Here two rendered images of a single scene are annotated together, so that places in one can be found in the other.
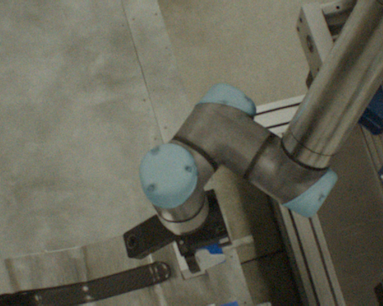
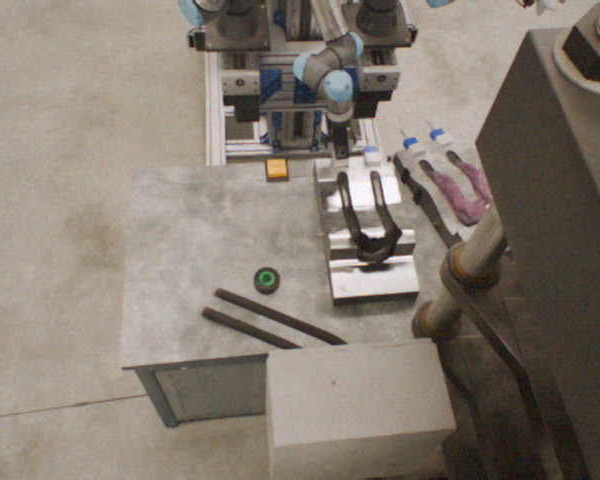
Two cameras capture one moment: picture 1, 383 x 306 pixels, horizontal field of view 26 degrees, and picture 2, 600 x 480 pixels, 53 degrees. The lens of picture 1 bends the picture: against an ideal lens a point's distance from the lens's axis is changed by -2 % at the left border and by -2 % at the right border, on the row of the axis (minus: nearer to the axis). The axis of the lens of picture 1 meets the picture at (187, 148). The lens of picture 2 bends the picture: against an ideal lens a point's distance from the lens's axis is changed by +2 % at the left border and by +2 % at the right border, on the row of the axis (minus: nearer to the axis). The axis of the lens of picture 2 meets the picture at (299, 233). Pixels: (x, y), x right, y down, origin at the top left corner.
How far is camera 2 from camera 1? 127 cm
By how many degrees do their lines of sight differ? 34
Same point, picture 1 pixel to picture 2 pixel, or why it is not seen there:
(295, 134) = (335, 27)
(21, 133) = (240, 245)
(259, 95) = not seen: hidden behind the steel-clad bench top
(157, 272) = (342, 178)
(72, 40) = (186, 211)
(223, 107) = (310, 59)
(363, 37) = not seen: outside the picture
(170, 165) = (337, 77)
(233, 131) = (322, 58)
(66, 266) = (333, 215)
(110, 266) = (335, 198)
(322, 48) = (247, 73)
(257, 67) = not seen: hidden behind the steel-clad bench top
